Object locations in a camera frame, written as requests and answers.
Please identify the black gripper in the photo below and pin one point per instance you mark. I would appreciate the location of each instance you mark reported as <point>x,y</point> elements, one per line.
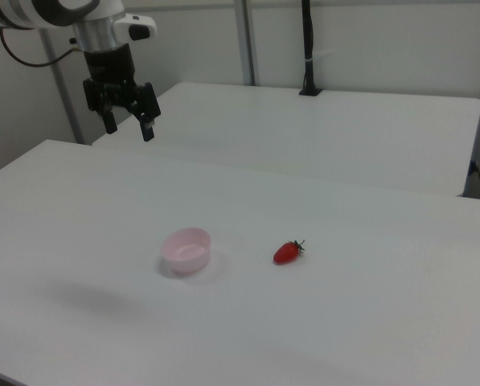
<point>110,72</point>

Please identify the red strawberry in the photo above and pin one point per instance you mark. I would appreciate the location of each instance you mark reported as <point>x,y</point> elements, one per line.
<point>286,252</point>

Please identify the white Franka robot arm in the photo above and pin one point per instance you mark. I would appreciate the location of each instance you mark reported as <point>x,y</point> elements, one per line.
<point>87,20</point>

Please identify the pink plastic bowl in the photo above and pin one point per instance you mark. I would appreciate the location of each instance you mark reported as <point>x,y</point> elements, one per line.
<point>185,251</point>

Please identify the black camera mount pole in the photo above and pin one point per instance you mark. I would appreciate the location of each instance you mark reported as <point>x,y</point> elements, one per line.
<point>308,48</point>

